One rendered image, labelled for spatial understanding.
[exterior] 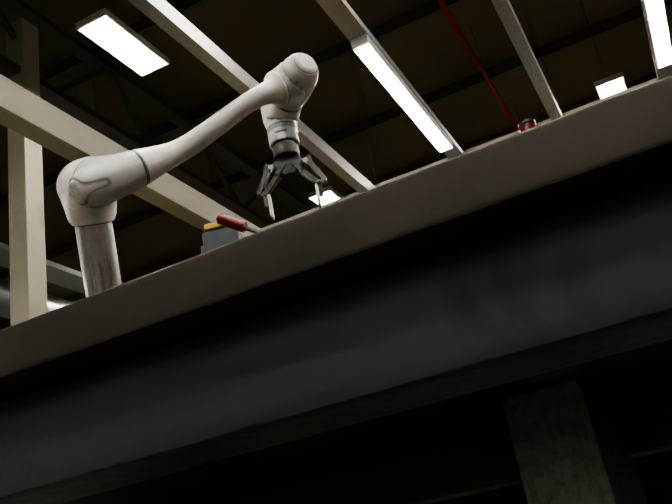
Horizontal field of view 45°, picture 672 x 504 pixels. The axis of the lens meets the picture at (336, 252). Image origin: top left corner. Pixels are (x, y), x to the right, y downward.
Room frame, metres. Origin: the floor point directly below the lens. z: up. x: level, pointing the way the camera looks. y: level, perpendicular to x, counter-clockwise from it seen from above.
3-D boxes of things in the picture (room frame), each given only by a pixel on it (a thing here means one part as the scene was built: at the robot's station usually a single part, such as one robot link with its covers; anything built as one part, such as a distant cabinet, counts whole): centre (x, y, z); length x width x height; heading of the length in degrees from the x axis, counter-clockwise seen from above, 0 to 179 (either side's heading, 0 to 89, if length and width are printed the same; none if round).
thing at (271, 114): (2.01, 0.08, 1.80); 0.13 x 0.11 x 0.16; 26
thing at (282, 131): (2.02, 0.09, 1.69); 0.09 x 0.09 x 0.06
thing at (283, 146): (2.02, 0.09, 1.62); 0.08 x 0.07 x 0.09; 87
